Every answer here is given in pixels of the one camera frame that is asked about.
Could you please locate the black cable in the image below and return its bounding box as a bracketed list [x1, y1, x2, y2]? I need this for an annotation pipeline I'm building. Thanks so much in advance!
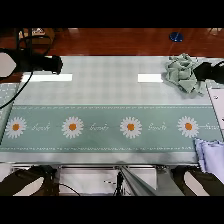
[53, 181, 82, 197]
[0, 28, 55, 110]

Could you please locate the silver frame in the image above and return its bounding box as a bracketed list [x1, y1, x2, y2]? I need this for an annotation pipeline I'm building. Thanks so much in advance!
[0, 161, 224, 197]

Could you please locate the light purple garment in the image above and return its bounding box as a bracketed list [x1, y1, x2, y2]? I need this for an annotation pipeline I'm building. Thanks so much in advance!
[193, 137, 224, 185]

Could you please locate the blue round disc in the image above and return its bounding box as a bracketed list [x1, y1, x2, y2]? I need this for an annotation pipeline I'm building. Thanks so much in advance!
[168, 31, 185, 43]

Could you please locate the pale green T-shirt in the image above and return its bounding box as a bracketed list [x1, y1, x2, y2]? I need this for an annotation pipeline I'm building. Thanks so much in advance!
[161, 52, 208, 98]

